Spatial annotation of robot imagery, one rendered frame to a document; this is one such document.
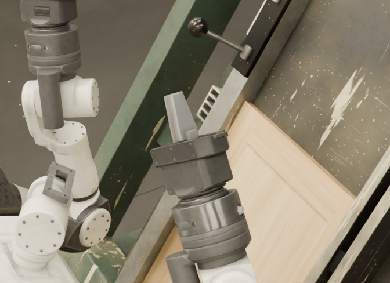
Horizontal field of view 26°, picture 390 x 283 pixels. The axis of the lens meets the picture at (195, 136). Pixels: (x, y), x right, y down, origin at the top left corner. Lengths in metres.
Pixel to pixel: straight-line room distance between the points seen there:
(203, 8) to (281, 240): 0.54
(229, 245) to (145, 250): 0.68
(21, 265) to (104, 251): 0.71
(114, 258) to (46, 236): 0.77
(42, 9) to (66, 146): 0.25
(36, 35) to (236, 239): 0.53
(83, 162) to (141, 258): 0.30
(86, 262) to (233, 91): 0.52
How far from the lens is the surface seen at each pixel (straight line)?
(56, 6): 1.38
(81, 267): 1.87
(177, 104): 1.06
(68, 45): 1.39
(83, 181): 1.53
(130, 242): 2.05
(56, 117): 1.39
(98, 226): 1.57
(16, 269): 1.20
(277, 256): 1.48
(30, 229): 1.14
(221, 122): 1.60
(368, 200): 1.30
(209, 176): 1.03
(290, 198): 1.48
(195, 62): 1.81
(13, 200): 1.39
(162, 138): 1.85
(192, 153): 1.03
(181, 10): 1.77
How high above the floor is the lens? 2.18
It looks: 36 degrees down
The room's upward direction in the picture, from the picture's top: straight up
